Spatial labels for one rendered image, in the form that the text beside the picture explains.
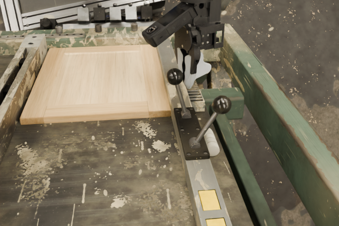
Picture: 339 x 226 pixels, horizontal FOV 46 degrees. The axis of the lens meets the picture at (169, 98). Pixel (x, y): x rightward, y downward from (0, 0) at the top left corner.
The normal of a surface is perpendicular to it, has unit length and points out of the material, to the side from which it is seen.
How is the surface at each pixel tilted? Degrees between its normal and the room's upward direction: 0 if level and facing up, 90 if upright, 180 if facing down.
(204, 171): 54
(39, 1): 0
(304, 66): 0
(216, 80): 0
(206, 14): 41
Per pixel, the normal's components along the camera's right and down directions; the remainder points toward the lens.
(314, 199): -0.99, 0.05
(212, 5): 0.44, 0.42
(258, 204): 0.00, -0.88
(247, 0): 0.09, -0.15
